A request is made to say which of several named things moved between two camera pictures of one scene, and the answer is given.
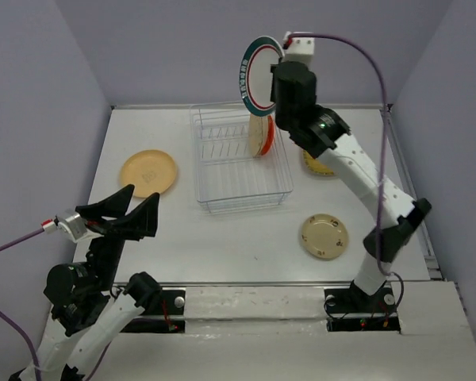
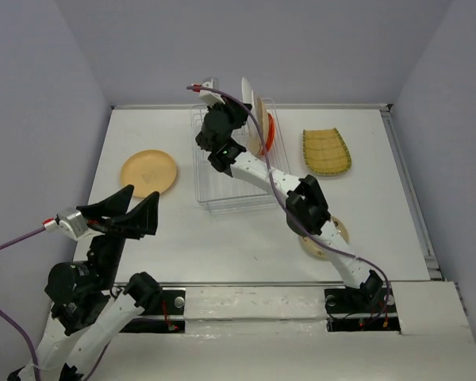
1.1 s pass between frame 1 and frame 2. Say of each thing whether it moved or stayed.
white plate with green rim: moved
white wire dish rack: stayed
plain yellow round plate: stayed
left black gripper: stayed
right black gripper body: moved
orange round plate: stayed
